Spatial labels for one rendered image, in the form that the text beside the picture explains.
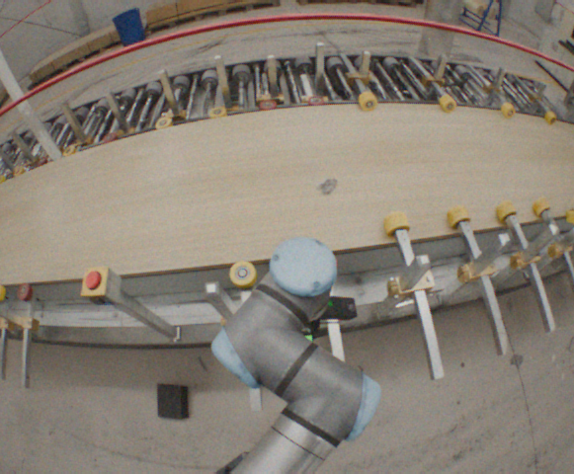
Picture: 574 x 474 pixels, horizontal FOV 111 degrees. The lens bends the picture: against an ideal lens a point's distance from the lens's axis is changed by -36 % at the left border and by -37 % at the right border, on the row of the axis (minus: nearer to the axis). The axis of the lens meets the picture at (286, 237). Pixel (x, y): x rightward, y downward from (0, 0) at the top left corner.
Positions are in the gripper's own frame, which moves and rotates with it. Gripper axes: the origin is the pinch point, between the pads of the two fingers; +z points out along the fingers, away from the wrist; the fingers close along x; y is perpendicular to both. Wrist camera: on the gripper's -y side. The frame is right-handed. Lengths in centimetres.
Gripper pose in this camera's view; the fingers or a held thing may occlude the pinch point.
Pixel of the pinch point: (311, 323)
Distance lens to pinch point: 75.8
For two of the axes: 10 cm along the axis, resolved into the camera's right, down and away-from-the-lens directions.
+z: 0.5, 5.0, 8.7
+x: 1.1, 8.6, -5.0
